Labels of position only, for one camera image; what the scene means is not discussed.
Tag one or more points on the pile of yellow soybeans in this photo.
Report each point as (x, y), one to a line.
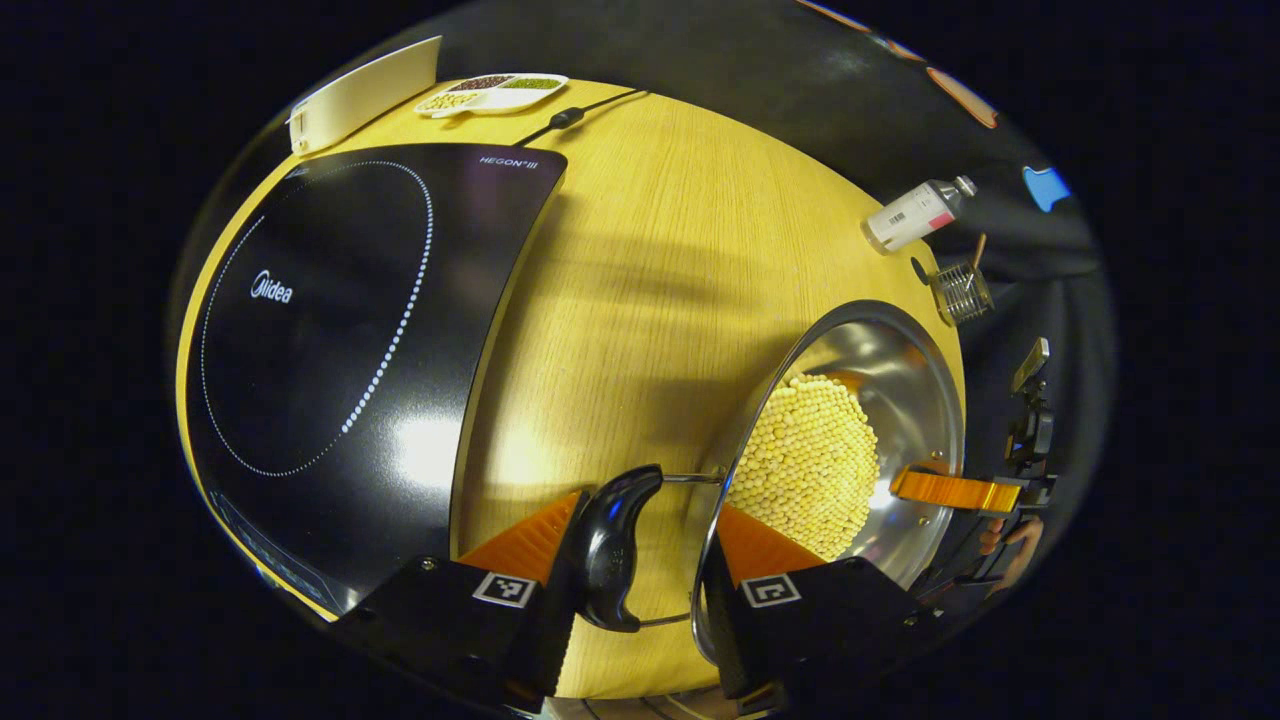
(810, 470)

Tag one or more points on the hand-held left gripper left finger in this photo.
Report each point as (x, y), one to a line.
(560, 600)

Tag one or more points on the white divided bean tray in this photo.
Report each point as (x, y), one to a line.
(490, 95)

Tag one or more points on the thin wooden stick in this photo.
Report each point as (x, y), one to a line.
(978, 250)

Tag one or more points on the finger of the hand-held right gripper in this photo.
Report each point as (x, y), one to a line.
(955, 490)

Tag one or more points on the clear glass holder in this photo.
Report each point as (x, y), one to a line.
(962, 295)

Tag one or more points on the white bottle with pink label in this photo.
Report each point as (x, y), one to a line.
(915, 215)

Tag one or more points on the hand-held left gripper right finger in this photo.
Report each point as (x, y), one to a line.
(725, 620)

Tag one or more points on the small black lid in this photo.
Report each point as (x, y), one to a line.
(920, 270)

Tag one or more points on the white toaster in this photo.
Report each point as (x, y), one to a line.
(360, 95)

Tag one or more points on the black induction cooktop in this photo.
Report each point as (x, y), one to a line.
(330, 320)

